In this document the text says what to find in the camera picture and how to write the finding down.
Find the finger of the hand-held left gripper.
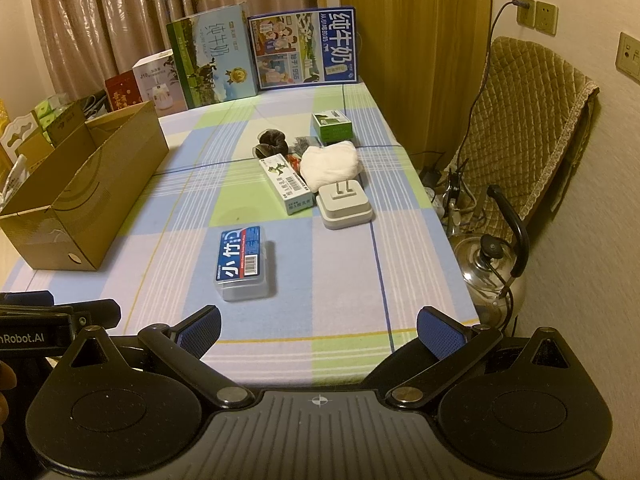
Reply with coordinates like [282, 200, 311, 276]
[52, 298, 122, 337]
[0, 290, 55, 308]

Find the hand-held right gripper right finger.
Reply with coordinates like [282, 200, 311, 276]
[385, 305, 583, 409]

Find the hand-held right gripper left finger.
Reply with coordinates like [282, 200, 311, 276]
[60, 304, 257, 409]

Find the clear plastic box blue label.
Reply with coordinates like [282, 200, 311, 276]
[214, 225, 278, 302]

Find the white power adapter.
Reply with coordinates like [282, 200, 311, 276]
[317, 180, 375, 231]

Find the long green white carton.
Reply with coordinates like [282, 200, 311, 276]
[258, 154, 315, 216]

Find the white cloth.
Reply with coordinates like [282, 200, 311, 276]
[299, 141, 362, 194]

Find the dark hair scrunchie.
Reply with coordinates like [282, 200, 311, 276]
[251, 129, 290, 160]

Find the small clear packet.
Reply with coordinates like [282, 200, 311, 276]
[291, 136, 321, 157]

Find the small green white carton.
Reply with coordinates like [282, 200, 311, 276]
[311, 110, 356, 147]

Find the person's left hand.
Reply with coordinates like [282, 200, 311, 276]
[0, 360, 17, 428]

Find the steel kettle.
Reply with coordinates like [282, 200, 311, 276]
[447, 185, 531, 333]

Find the white cardboard cutout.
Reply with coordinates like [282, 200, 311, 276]
[0, 112, 42, 161]

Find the brown cardboard storage box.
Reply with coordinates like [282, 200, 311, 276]
[10, 102, 90, 171]

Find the stack of green tissue packs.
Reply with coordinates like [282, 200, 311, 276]
[34, 94, 68, 141]

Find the black and white paper bag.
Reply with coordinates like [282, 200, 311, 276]
[75, 91, 112, 117]

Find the red gift box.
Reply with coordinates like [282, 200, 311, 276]
[105, 70, 142, 111]

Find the white humidifier box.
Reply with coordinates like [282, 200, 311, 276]
[132, 49, 188, 117]

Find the green milk carton case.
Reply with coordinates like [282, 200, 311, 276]
[166, 4, 260, 110]

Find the blue milk carton case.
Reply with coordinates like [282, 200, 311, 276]
[247, 7, 362, 92]

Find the beige curtain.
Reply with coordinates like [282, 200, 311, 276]
[27, 0, 321, 106]

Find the bundle of black cables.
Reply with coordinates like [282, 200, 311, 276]
[420, 152, 488, 231]

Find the black power cable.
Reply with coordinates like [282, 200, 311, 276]
[420, 0, 527, 161]

